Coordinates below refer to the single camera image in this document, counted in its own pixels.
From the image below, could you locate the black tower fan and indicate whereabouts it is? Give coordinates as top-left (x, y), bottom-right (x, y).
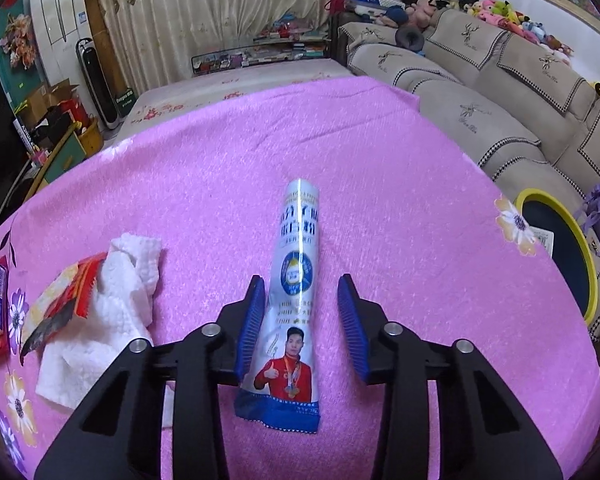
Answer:
top-left (76, 38), bottom-right (121, 131)

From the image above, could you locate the white standing air conditioner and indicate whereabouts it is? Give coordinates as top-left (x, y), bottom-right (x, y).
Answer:
top-left (29, 0), bottom-right (92, 86)

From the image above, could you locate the cream embroidered curtain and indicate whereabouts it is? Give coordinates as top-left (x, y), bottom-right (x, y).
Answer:
top-left (98, 0), bottom-right (329, 93)

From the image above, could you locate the beige sofa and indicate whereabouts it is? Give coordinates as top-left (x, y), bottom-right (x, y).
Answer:
top-left (337, 6), bottom-right (600, 311)

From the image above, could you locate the artificial flower decoration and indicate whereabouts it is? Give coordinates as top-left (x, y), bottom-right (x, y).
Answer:
top-left (0, 14), bottom-right (36, 70)

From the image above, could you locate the red yellow snack wrapper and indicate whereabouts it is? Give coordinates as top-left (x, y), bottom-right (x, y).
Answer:
top-left (19, 252), bottom-right (107, 364)

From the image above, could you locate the crumpled white paper towel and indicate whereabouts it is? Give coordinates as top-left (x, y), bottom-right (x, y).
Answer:
top-left (35, 233), bottom-right (162, 408)

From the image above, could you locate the pink floral tablecloth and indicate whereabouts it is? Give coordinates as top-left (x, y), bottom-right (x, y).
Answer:
top-left (0, 77), bottom-right (600, 479)

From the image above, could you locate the floral bed mattress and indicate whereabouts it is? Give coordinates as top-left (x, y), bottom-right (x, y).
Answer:
top-left (114, 58), bottom-right (352, 144)

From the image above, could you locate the blue white powder sachet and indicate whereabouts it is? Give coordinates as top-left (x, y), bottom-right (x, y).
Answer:
top-left (235, 179), bottom-right (320, 434)

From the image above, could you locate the yellow rim trash bin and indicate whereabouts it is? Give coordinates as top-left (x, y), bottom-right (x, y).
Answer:
top-left (515, 188), bottom-right (600, 325)

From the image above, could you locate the pile of plush toys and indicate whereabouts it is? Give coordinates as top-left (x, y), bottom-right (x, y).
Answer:
top-left (405, 0), bottom-right (573, 67)

